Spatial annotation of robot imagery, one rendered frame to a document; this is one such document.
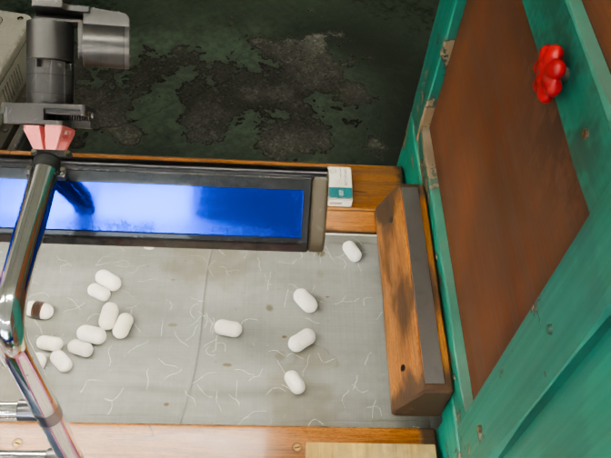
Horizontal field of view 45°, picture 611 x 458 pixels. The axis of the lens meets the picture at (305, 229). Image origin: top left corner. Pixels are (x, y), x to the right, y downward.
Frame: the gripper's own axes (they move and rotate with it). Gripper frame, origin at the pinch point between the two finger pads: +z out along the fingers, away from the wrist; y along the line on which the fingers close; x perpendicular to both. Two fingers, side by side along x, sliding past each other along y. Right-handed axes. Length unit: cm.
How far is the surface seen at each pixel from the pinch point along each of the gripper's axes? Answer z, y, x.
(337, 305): 16.3, 37.6, 2.3
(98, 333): 19.2, 7.1, -3.7
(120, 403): 26.9, 10.5, -7.5
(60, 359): 22.0, 3.0, -5.9
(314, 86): -31, 42, 140
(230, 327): 18.5, 23.4, -2.6
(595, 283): 6, 49, -49
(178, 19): -55, -3, 160
